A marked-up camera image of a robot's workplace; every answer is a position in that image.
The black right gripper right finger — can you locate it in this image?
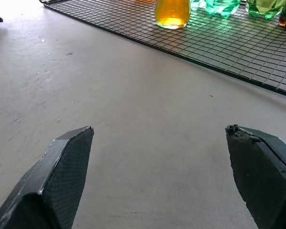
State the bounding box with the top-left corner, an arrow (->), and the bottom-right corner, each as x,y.
225,124 -> 286,229

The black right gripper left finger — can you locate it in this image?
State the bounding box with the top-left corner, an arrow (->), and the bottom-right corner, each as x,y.
0,125 -> 94,229

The orange drink bottle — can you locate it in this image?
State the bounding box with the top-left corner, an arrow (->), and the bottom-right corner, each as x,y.
154,0 -> 191,30

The black wire grid rack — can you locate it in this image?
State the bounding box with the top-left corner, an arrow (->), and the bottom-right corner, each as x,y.
39,0 -> 286,99

